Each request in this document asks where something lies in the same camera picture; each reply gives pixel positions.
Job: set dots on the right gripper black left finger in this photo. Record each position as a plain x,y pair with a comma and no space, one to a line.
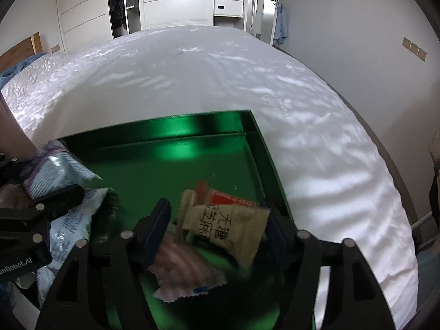
98,279

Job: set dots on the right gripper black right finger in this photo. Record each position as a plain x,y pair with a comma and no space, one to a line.
323,284

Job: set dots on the pink striped snack packet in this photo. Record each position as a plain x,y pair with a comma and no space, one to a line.
182,271

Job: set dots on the blue white snack bag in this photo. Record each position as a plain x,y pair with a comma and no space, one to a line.
56,173

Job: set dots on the beige sesame snack packet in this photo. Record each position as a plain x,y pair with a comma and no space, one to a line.
238,229

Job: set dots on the red small snack packet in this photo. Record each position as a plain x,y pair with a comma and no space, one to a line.
209,196

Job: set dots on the black and bronze kettle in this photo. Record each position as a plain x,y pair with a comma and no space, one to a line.
13,142

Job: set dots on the blue towel on bed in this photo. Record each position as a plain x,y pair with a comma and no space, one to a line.
10,72

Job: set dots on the green tray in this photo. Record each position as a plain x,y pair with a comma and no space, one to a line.
160,158

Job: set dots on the wooden headboard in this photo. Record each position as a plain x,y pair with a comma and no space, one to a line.
26,48

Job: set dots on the white wardrobe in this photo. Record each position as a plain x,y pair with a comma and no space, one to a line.
84,23

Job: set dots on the blue cloth on door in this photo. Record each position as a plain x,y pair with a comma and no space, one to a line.
281,26

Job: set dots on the white door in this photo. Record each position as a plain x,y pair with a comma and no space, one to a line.
269,21

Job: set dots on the gold wall switch plate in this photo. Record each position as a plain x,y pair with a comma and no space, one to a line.
415,49

